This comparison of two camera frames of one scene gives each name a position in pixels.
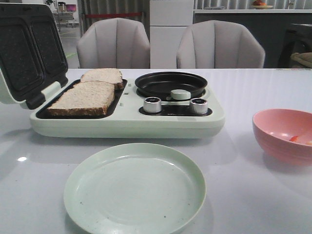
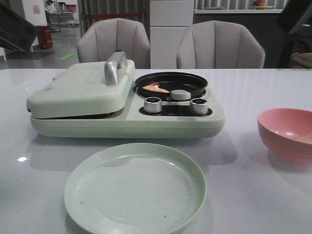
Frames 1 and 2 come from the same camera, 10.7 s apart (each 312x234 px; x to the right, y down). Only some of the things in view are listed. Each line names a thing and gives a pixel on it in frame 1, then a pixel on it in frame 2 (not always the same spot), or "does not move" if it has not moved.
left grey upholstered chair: (113, 43) does not move
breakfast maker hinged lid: (31, 53) to (84, 88)
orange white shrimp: (297, 139) to (154, 87)
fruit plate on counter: (259, 5) does not move
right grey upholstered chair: (216, 44) does not move
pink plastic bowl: (285, 134) does not move
